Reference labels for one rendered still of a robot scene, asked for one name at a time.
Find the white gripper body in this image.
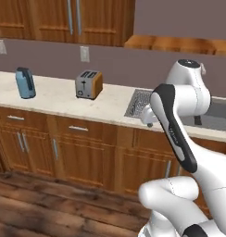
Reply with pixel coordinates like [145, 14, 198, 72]
[141, 104, 159, 127]

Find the silver and wood toaster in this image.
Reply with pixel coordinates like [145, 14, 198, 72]
[75, 69, 104, 101]

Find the wooden fixed sink panel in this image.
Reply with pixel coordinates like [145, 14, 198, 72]
[132, 128, 170, 154]

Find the steel sink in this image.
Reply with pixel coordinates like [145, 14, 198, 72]
[123, 88, 226, 132]

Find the wooden base cupboard door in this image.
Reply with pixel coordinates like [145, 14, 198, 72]
[117, 147, 182, 196]
[0, 125, 26, 172]
[22, 127, 56, 178]
[53, 135, 117, 190]

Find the wooden drawer front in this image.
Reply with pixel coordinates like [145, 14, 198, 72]
[0, 106, 50, 133]
[53, 116, 119, 146]

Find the blue electric kettle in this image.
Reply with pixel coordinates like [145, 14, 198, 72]
[15, 67, 37, 100]

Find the short silver cupboard handle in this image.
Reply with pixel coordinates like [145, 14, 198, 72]
[164, 159, 172, 180]
[21, 131, 30, 155]
[52, 138, 59, 161]
[17, 131, 25, 153]

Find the silver drawer handle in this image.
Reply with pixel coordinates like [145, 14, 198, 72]
[6, 115, 26, 121]
[68, 125, 90, 132]

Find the wooden wall shelf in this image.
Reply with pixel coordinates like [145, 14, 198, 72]
[123, 34, 226, 57]

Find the white wall outlet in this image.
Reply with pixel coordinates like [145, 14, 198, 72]
[0, 38, 8, 56]
[80, 45, 91, 64]

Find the wooden wall cupboard door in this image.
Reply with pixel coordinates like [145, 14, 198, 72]
[73, 0, 136, 48]
[28, 0, 75, 44]

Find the long silver cupboard handle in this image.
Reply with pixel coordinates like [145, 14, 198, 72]
[66, 0, 74, 36]
[75, 0, 83, 37]

